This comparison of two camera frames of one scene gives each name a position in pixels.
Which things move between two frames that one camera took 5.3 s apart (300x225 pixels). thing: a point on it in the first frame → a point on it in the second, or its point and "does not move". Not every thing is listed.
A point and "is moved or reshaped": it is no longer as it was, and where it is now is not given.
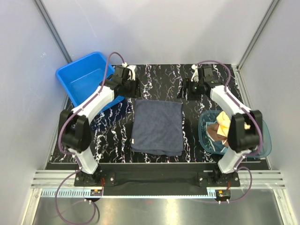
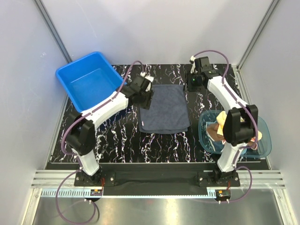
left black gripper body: x=131 y=88 → x=144 y=100
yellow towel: x=224 y=121 does not move
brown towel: x=212 y=129 does not move
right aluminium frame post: x=273 y=5 does not move
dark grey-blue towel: x=157 y=128 is moved or reshaped
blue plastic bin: x=81 y=78 does not move
